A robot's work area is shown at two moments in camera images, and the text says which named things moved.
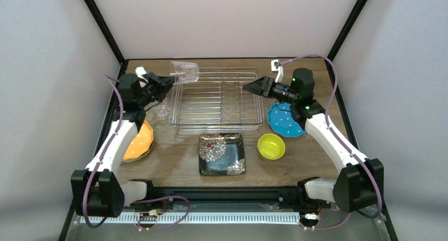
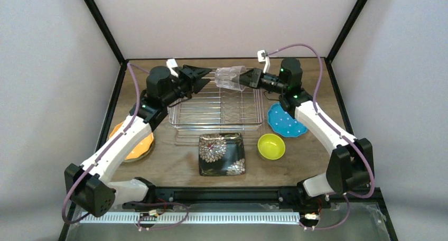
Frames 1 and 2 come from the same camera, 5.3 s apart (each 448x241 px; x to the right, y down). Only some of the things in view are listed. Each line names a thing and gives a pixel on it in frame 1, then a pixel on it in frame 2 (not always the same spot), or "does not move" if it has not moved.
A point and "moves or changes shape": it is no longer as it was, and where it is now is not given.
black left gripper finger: (161, 92) → (199, 84)
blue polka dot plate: (281, 122) does not move
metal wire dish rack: (217, 101) does not move
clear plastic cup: (184, 72) moves or changes shape
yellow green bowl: (271, 146) does not move
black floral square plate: (221, 154) does not move
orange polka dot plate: (141, 144) does not move
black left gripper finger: (164, 80) → (195, 72)
